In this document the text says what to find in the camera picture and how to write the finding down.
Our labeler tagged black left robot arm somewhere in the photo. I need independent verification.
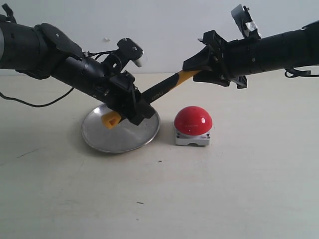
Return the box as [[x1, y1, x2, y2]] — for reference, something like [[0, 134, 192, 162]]
[[0, 21, 156, 125]]

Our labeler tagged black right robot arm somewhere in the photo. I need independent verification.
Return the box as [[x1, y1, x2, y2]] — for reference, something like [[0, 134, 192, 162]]
[[182, 22, 319, 89]]

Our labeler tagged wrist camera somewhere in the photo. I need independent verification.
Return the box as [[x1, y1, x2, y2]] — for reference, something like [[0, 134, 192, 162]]
[[102, 37, 146, 72], [231, 4, 261, 39]]

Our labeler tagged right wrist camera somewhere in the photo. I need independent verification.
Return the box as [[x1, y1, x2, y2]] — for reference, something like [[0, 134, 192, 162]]
[[231, 4, 261, 39]]

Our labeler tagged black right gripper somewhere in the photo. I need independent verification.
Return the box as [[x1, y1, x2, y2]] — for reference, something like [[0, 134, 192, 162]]
[[182, 30, 252, 89]]

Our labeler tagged yellow black claw hammer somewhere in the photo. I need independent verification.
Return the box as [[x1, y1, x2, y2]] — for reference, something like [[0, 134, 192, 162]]
[[101, 70, 200, 129]]

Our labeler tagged round steel plate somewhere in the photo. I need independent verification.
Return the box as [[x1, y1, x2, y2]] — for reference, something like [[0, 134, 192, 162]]
[[81, 104, 160, 154]]

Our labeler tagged red dome push button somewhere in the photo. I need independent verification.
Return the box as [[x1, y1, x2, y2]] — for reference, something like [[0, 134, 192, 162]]
[[173, 106, 214, 146]]

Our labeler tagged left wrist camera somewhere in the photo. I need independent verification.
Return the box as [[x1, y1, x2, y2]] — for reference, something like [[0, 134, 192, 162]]
[[102, 37, 146, 72]]

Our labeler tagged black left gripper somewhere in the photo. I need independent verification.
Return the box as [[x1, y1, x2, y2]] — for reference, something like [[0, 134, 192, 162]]
[[94, 71, 155, 125]]

